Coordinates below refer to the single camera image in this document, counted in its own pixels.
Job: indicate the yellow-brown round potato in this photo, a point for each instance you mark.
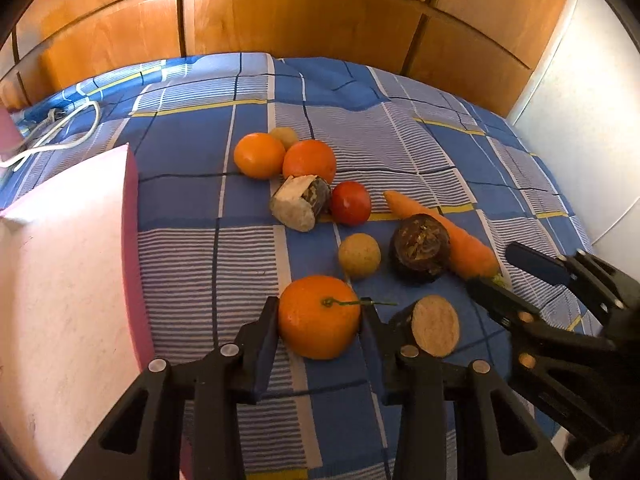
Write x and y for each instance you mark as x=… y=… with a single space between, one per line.
x=359 y=256

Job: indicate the orange fruit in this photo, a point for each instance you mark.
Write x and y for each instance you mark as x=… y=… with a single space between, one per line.
x=259 y=156
x=310 y=157

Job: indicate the wooden wardrobe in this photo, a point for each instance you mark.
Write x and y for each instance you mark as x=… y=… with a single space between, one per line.
x=482 y=50

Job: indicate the orange carrot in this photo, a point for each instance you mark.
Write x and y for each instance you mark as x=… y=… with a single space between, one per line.
x=469 y=257

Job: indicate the blue checkered bedsheet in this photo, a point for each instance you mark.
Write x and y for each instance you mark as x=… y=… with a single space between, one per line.
x=211 y=252

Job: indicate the dark white cut vegetable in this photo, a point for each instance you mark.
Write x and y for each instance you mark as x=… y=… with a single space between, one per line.
x=299 y=201

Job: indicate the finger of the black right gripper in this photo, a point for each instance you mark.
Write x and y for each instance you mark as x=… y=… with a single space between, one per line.
x=538 y=264
x=525 y=323

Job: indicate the small yellow fruit behind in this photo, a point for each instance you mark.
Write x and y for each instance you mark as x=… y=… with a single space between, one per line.
x=286 y=135

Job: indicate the cut dark vegetable slice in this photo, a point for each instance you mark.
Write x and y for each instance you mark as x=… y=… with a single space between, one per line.
x=431 y=324

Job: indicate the pink white tray box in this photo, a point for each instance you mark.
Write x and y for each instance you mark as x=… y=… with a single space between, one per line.
x=74 y=333

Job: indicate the orange with green stem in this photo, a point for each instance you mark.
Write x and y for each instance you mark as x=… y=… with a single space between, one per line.
x=319 y=316

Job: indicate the orange fruit right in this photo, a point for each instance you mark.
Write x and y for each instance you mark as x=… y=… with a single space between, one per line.
x=310 y=157

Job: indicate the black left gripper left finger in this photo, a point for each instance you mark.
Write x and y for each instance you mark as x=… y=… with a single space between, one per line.
x=141 y=437

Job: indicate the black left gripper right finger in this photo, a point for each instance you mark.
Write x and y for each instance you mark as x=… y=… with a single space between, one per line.
x=496 y=437

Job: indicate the red tomato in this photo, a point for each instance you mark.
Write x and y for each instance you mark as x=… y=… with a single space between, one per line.
x=350 y=204

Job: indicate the orange fruit left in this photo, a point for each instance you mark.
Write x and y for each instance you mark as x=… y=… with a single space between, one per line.
x=259 y=156

